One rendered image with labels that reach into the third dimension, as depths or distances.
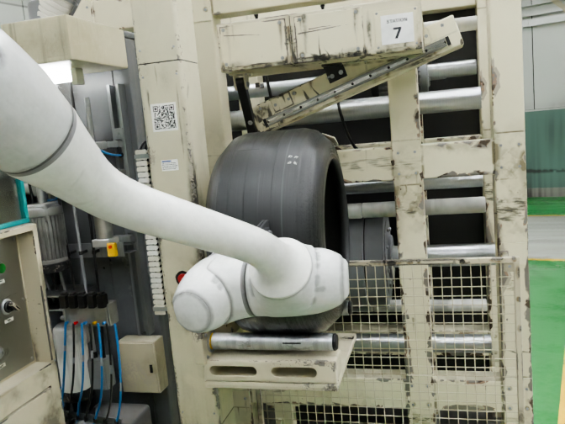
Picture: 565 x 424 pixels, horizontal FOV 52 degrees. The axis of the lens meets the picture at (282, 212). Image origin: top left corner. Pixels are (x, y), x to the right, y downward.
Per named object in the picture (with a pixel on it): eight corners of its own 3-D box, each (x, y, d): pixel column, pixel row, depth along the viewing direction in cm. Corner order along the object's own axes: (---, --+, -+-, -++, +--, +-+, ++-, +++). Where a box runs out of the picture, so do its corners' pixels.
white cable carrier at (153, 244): (154, 315, 168) (134, 150, 162) (162, 309, 173) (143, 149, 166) (168, 315, 167) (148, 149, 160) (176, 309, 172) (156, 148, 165)
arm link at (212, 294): (203, 304, 109) (270, 299, 106) (169, 347, 95) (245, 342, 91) (191, 251, 107) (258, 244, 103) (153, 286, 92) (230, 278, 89)
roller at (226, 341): (213, 347, 160) (207, 351, 155) (213, 331, 160) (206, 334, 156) (339, 349, 151) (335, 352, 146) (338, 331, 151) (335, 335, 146)
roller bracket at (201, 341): (195, 366, 153) (191, 331, 152) (242, 316, 191) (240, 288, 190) (207, 367, 152) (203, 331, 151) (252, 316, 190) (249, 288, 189)
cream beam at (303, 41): (219, 73, 177) (214, 23, 175) (245, 78, 201) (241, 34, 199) (424, 49, 162) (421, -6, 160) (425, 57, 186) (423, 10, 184)
